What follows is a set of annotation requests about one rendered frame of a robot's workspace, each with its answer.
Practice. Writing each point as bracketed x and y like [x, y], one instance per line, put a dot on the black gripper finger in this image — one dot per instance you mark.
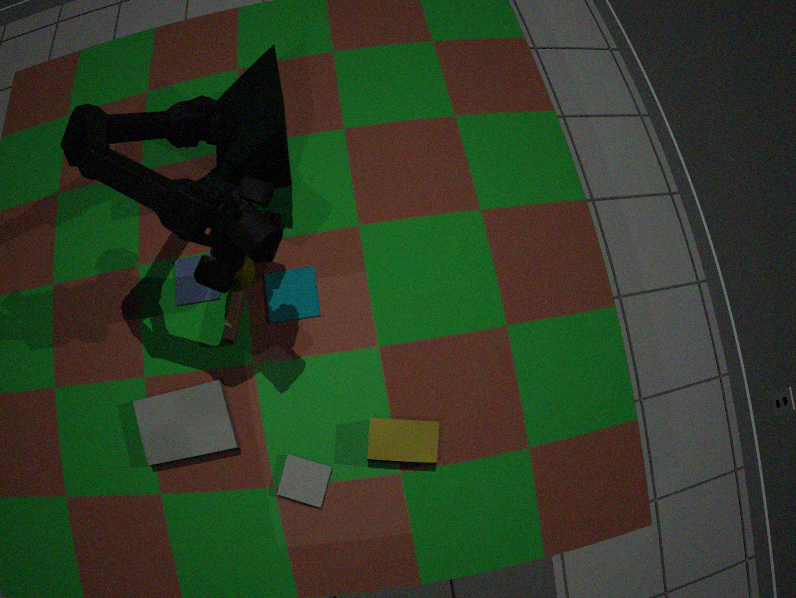
[238, 261]

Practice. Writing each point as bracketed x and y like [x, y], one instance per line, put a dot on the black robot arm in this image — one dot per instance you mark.
[184, 206]

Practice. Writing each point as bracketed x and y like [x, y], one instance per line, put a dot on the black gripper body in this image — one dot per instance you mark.
[216, 273]

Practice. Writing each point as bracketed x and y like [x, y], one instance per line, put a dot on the yellow box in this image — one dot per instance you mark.
[403, 441]

